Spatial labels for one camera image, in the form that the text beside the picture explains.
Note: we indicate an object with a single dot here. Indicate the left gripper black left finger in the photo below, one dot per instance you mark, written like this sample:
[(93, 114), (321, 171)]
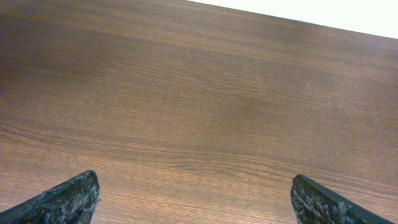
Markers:
[(73, 201)]

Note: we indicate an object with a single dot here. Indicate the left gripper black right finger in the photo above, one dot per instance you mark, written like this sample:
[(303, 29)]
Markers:
[(314, 203)]

